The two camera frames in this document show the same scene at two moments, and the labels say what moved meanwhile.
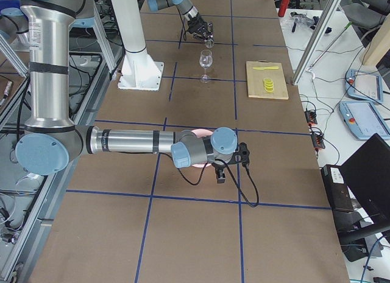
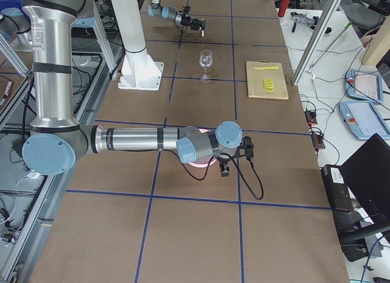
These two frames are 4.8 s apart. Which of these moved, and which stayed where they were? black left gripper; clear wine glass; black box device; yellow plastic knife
Moved: black left gripper
Stayed: clear wine glass; black box device; yellow plastic knife
